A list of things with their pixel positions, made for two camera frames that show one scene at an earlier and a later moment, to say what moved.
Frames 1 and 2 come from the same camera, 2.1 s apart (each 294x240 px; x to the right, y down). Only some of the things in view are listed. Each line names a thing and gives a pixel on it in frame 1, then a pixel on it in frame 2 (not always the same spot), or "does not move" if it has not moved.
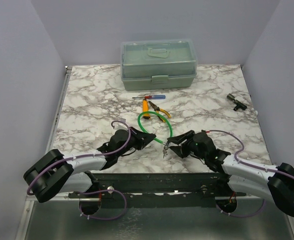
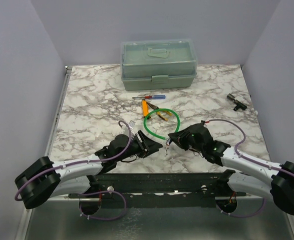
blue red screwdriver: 157,97 does not move
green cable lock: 151,112 → 169,140
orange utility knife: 145,108 does not move
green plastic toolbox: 158,64 does not move
